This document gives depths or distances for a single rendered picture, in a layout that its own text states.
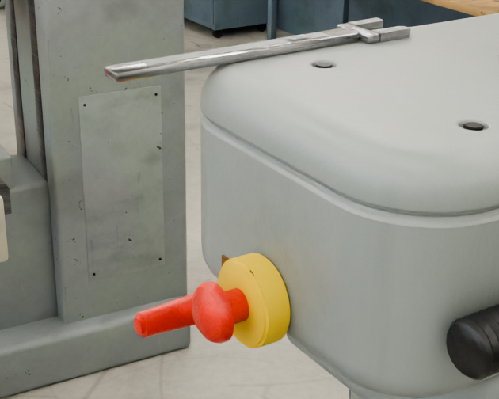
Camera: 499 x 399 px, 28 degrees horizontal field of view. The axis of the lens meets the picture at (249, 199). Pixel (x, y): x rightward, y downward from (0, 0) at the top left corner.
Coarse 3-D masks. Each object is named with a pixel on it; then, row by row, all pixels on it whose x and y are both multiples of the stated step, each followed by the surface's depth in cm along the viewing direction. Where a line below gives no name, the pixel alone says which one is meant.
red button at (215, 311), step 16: (208, 288) 62; (192, 304) 63; (208, 304) 62; (224, 304) 61; (240, 304) 63; (208, 320) 62; (224, 320) 61; (240, 320) 63; (208, 336) 63; (224, 336) 62
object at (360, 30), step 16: (320, 32) 74; (336, 32) 74; (352, 32) 74; (368, 32) 74; (384, 32) 74; (400, 32) 75; (224, 48) 69; (240, 48) 69; (256, 48) 69; (272, 48) 70; (288, 48) 71; (304, 48) 72; (128, 64) 65; (144, 64) 65; (160, 64) 65; (176, 64) 66; (192, 64) 67; (208, 64) 67; (128, 80) 64
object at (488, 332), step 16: (464, 320) 54; (480, 320) 54; (496, 320) 54; (448, 336) 55; (464, 336) 54; (480, 336) 53; (496, 336) 53; (448, 352) 55; (464, 352) 54; (480, 352) 53; (496, 352) 53; (464, 368) 54; (480, 368) 53; (496, 368) 53
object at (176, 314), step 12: (180, 300) 74; (144, 312) 73; (156, 312) 73; (168, 312) 73; (180, 312) 74; (144, 324) 72; (156, 324) 73; (168, 324) 73; (180, 324) 74; (192, 324) 74; (144, 336) 73
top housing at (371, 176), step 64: (256, 64) 68; (320, 64) 69; (384, 64) 69; (448, 64) 69; (256, 128) 62; (320, 128) 58; (384, 128) 57; (448, 128) 57; (256, 192) 63; (320, 192) 57; (384, 192) 54; (448, 192) 53; (320, 256) 59; (384, 256) 55; (448, 256) 54; (320, 320) 60; (384, 320) 57; (448, 320) 56; (384, 384) 58; (448, 384) 58
